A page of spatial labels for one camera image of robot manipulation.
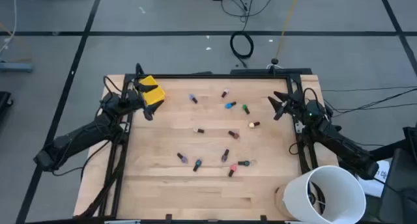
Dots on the bright blue nail polish bottle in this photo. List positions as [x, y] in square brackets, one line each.
[230, 105]

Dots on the black flat bar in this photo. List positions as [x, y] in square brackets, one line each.
[254, 71]

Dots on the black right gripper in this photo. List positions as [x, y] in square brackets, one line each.
[294, 105]

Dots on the periwinkle blue nail polish bottle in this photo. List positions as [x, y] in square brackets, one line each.
[193, 98]

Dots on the white printed paper sheet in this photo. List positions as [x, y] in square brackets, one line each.
[374, 188]

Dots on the pale pink nail polish bottle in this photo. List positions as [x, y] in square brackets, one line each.
[198, 130]

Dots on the cream yellow nail polish bottle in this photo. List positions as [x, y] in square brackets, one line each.
[254, 124]

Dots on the coral pink nail polish bottle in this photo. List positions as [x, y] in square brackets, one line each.
[232, 170]

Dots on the round wooden base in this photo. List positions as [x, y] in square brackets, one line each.
[279, 201]

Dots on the silver metal bracket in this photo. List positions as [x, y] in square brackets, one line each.
[299, 127]

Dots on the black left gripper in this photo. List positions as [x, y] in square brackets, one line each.
[135, 103]

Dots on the black aluminium table frame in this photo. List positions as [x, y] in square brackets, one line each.
[211, 76]

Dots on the teal blue nail polish bottle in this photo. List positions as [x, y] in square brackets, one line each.
[197, 164]

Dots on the black knob stand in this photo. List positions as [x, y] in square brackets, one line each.
[274, 61]

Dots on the yellow plastic basket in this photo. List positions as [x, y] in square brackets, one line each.
[156, 95]

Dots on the lilac purple nail polish bottle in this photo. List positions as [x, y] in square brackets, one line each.
[182, 157]

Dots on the grey blue floor rail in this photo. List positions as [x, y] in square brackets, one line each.
[15, 66]

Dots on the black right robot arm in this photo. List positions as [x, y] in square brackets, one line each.
[345, 149]

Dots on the black slanted beam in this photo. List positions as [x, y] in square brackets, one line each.
[387, 151]

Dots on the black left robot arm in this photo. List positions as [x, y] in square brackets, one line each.
[75, 142]

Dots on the purple glitter nail polish bottle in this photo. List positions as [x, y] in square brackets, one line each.
[225, 155]

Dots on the black office chair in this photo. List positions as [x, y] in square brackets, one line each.
[402, 185]

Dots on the black table clamp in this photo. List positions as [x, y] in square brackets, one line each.
[263, 218]
[168, 217]

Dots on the sheer white nail polish bottle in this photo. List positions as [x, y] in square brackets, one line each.
[225, 93]

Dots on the green glitter nail polish bottle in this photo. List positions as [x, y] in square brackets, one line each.
[244, 163]

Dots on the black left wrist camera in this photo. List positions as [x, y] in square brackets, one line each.
[110, 103]

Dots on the white cylindrical lampshade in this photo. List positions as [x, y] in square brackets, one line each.
[294, 194]

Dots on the dark red nail polish bottle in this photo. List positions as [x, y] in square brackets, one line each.
[233, 134]

